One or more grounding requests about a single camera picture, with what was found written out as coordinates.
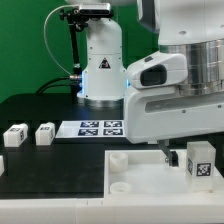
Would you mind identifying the white square tabletop tray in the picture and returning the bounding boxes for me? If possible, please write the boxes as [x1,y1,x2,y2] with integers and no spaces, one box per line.
[104,150,224,197]

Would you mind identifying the black base cables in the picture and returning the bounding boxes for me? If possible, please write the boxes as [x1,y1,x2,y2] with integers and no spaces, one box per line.
[35,75,83,94]

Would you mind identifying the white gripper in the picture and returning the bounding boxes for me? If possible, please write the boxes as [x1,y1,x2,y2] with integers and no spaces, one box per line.
[124,89,224,167]

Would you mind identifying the white L-shaped fence wall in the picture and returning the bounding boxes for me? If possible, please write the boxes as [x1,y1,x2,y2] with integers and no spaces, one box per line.
[0,159,224,224]

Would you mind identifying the black camera on stand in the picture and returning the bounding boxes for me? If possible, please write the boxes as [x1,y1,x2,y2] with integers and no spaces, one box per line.
[79,3,111,18]

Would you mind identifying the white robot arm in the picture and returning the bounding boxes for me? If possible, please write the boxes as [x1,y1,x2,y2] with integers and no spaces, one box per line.
[66,0,224,143]

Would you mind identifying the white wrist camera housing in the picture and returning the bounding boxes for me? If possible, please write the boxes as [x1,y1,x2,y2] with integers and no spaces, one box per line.
[127,51,188,89]

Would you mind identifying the grey camera cable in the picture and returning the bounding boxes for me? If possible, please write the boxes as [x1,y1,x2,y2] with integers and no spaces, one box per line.
[43,4,81,77]

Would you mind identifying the white part at left edge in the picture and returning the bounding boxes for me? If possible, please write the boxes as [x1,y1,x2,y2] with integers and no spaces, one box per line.
[0,155,4,177]

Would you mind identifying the white marker sheet plate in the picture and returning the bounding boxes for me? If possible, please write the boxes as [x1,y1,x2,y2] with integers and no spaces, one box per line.
[56,120,125,139]

